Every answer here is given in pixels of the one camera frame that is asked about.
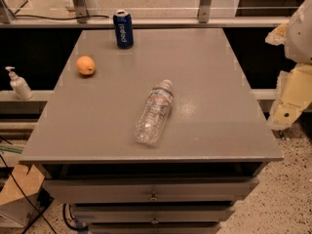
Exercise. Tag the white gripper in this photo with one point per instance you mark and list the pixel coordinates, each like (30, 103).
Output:
(301, 36)

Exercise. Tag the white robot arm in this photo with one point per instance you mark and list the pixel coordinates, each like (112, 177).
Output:
(298, 45)

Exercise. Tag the blue pepsi can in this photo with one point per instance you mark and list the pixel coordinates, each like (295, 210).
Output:
(123, 29)

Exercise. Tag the grey drawer cabinet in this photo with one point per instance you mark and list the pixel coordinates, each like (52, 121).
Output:
(164, 138)

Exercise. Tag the top grey drawer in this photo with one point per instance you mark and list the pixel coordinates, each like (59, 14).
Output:
(99, 191)

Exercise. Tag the grey drawer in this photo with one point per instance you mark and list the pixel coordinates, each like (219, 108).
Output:
(160, 228)
(153, 213)
(99, 191)

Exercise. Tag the clear plastic water bottle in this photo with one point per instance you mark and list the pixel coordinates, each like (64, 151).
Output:
(154, 114)

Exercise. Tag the middle grey drawer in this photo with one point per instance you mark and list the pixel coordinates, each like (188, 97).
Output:
(153, 213)

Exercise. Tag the orange fruit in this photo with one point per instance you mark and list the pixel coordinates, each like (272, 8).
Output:
(85, 65)

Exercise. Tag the bottom grey drawer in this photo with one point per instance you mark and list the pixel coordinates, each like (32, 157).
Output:
(160, 228)

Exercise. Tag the white pump dispenser bottle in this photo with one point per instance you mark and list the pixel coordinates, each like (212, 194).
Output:
(19, 85)

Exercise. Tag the cardboard box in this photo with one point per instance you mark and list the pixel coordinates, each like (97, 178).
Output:
(17, 198)

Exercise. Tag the left metal bracket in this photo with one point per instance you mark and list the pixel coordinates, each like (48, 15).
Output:
(80, 10)

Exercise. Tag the grey metal shelf rail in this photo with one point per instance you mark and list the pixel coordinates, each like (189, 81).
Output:
(25, 22)

